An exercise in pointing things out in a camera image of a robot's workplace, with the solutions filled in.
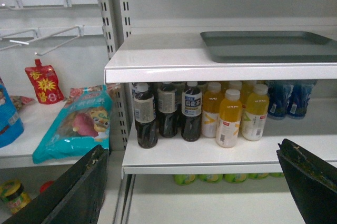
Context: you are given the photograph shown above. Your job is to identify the white middle shelf board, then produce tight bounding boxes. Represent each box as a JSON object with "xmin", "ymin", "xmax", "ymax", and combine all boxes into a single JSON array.
[{"xmin": 122, "ymin": 118, "xmax": 336, "ymax": 174}]

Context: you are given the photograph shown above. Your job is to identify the orange juice bottle front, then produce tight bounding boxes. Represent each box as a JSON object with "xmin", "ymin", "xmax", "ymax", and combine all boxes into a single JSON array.
[{"xmin": 215, "ymin": 89, "xmax": 242, "ymax": 148}]

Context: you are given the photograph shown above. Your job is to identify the grey silver tray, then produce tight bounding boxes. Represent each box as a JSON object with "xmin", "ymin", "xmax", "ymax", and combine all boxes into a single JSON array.
[{"xmin": 200, "ymin": 31, "xmax": 336, "ymax": 63}]

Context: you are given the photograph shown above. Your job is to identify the blue drink bottle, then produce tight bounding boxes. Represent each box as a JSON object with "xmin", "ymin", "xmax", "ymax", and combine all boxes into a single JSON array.
[
  {"xmin": 268, "ymin": 81, "xmax": 293, "ymax": 120},
  {"xmin": 287, "ymin": 80, "xmax": 317, "ymax": 119}
]

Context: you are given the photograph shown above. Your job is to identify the white slotted shelf upright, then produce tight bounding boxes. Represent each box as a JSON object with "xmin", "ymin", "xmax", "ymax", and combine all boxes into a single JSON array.
[{"xmin": 98, "ymin": 0, "xmax": 130, "ymax": 151}]

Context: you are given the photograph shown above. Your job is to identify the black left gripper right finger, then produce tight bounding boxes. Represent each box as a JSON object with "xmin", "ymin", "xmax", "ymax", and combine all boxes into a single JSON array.
[{"xmin": 276, "ymin": 139, "xmax": 336, "ymax": 223}]

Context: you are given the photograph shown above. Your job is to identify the blue snack bag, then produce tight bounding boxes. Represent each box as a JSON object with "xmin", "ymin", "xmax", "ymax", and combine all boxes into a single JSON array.
[{"xmin": 1, "ymin": 80, "xmax": 24, "ymax": 148}]

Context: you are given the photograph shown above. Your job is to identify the white wire display hook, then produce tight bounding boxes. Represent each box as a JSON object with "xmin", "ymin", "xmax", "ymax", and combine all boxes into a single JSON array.
[{"xmin": 34, "ymin": 25, "xmax": 84, "ymax": 57}]

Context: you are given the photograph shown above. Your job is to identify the dark tea bottle left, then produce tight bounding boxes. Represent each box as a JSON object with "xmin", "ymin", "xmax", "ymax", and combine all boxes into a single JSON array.
[{"xmin": 133, "ymin": 82, "xmax": 157, "ymax": 149}]

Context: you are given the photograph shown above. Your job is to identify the red spout pouch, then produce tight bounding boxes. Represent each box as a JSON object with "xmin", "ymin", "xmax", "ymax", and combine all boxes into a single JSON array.
[{"xmin": 25, "ymin": 59, "xmax": 64, "ymax": 105}]

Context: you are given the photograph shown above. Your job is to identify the dark tea bottle blue label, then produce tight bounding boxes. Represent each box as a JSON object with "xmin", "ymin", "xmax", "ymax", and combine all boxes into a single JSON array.
[{"xmin": 181, "ymin": 81, "xmax": 202, "ymax": 142}]

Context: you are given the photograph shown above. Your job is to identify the yellow lid sauce jar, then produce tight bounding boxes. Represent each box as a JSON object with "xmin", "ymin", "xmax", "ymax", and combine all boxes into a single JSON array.
[{"xmin": 1, "ymin": 179, "xmax": 31, "ymax": 215}]

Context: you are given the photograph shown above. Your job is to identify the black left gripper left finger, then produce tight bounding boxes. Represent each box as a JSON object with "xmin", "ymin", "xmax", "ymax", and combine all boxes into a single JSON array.
[{"xmin": 4, "ymin": 145, "xmax": 109, "ymax": 223}]

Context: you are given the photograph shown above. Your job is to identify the orange juice bottle back left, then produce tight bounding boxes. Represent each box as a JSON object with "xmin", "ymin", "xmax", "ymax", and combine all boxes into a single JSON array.
[{"xmin": 201, "ymin": 82, "xmax": 223, "ymax": 138}]

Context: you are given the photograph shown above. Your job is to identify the blue drink bottle left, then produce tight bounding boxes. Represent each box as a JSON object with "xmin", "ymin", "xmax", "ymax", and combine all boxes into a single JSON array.
[{"xmin": 268, "ymin": 81, "xmax": 293, "ymax": 120}]

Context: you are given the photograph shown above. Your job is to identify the dark tea bottle middle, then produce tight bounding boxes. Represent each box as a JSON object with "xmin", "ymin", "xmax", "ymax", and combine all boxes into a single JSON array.
[{"xmin": 157, "ymin": 82, "xmax": 177, "ymax": 138}]

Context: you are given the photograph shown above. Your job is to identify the teal snack bag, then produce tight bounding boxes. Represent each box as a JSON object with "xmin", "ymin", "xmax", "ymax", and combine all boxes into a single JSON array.
[{"xmin": 32, "ymin": 85, "xmax": 113, "ymax": 164}]

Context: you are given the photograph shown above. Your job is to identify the blue drink bottle right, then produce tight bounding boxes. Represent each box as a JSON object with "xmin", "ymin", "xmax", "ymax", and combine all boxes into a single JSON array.
[{"xmin": 287, "ymin": 80, "xmax": 317, "ymax": 119}]

